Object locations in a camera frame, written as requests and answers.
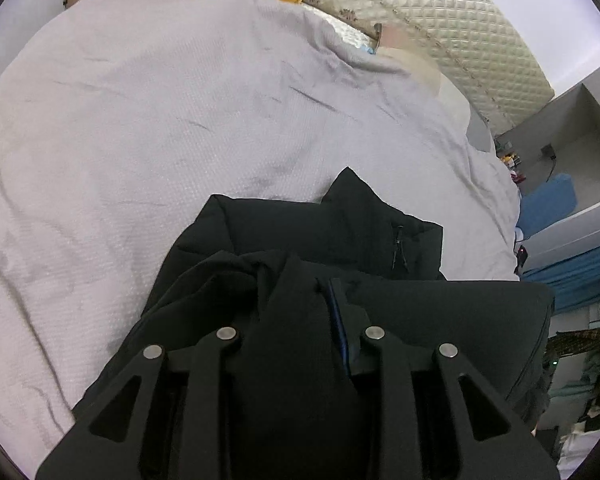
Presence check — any blue padded chair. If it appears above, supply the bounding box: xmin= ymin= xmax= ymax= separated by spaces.
xmin=520 ymin=174 xmax=579 ymax=241

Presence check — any group of cosmetic bottles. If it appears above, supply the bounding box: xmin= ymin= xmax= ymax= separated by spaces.
xmin=499 ymin=140 xmax=527 ymax=183

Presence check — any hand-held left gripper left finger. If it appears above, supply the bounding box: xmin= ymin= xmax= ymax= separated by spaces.
xmin=35 ymin=326 xmax=243 ymax=480

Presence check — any grey wardrobe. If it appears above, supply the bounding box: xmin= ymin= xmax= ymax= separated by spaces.
xmin=495 ymin=82 xmax=600 ymax=271

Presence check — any plaid scarf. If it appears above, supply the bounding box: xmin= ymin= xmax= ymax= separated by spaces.
xmin=549 ymin=327 xmax=600 ymax=357

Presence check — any blue curtain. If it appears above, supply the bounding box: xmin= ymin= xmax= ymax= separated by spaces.
xmin=522 ymin=245 xmax=600 ymax=311

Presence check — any floral white mattress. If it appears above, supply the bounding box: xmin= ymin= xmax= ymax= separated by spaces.
xmin=300 ymin=2 xmax=381 ymax=56

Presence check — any beige and grey pillow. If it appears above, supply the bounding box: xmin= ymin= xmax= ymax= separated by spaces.
xmin=375 ymin=22 xmax=496 ymax=153

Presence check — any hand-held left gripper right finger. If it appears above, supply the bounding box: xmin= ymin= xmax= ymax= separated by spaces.
xmin=329 ymin=280 xmax=562 ymax=480

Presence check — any bed with grey cover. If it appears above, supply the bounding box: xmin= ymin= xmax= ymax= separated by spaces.
xmin=0 ymin=0 xmax=523 ymax=461

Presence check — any black puffer jacket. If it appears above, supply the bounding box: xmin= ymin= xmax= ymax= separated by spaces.
xmin=72 ymin=166 xmax=556 ymax=480

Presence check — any quilted cream headboard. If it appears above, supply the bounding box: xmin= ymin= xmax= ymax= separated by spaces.
xmin=305 ymin=0 xmax=556 ymax=136

